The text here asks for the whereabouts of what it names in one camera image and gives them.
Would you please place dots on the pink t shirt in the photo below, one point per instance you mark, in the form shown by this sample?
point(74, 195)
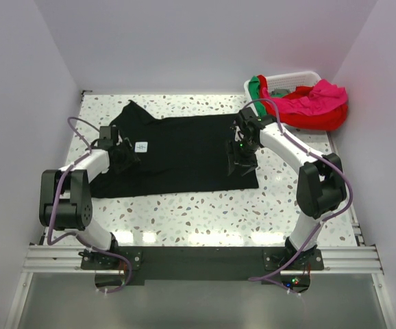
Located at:
point(322, 99)

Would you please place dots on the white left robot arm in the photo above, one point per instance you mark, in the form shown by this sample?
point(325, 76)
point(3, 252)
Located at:
point(65, 207)

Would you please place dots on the red t shirt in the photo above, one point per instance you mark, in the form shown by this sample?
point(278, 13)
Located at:
point(324, 122)

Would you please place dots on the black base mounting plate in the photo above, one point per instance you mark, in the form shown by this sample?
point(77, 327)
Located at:
point(137, 265)

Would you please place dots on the white shirt neck label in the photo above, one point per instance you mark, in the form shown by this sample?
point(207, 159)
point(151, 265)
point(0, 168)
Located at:
point(141, 147)

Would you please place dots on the aluminium frame rail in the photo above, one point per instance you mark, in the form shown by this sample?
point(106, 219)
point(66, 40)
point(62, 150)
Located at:
point(337, 260)

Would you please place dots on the green t shirt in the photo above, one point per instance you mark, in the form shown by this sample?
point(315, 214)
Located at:
point(253, 88)

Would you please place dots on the white plastic laundry basket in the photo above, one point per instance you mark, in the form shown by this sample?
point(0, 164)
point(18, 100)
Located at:
point(289, 81)

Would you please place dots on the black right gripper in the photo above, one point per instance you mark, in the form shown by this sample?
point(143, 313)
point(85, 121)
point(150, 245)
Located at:
point(233, 158)

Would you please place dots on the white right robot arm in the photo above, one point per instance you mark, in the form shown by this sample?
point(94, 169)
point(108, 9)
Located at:
point(320, 187)

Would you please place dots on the black t shirt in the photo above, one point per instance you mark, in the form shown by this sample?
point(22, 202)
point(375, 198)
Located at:
point(185, 154)

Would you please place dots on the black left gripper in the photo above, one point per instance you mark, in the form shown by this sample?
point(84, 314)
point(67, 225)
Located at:
point(131, 156)

